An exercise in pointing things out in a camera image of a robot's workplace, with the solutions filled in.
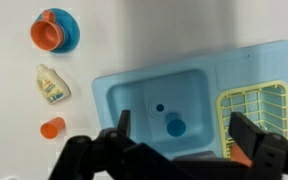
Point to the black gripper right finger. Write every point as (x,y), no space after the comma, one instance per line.
(250,133)

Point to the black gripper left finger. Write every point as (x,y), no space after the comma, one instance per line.
(110,146)

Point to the small blue toy cup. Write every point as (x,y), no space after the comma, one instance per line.
(176,127)

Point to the small orange toy cup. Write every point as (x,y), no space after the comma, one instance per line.
(51,128)

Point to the light blue toy sink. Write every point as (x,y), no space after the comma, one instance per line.
(184,86)

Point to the orange toy plate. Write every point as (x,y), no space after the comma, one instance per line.
(240,156)

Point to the yellow toy dish rack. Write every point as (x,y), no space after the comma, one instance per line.
(250,100)

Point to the blue toy saucer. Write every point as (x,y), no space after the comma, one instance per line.
(70,30)

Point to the orange toy mug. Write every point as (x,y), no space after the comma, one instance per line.
(46,32)

